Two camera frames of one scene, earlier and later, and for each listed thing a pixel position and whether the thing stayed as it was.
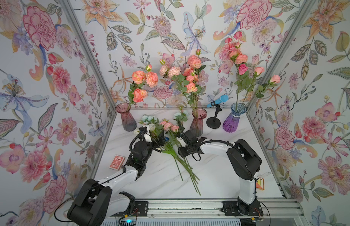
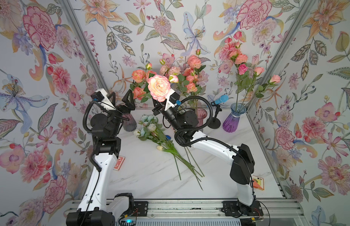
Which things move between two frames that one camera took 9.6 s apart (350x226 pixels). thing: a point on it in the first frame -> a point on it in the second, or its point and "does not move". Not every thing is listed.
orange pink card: x=260 y=183 does not move
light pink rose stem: x=258 y=70 does not move
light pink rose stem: x=274 y=79 does not move
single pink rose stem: x=187 y=72 -> x=186 y=72
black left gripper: x=161 y=141 -> x=128 y=108
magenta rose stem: x=242 y=81 does not move
